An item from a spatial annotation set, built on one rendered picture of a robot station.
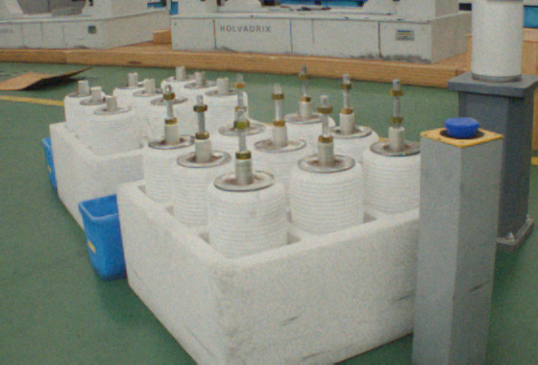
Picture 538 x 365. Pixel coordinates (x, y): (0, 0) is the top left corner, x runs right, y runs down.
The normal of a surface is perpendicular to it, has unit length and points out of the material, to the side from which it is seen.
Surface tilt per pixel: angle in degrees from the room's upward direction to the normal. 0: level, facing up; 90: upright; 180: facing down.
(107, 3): 90
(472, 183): 90
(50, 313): 0
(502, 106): 90
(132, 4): 90
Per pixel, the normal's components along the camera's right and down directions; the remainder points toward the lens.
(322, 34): -0.58, 0.26
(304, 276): 0.48, 0.23
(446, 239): -0.87, 0.18
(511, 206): 0.17, 0.28
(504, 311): -0.05, -0.96
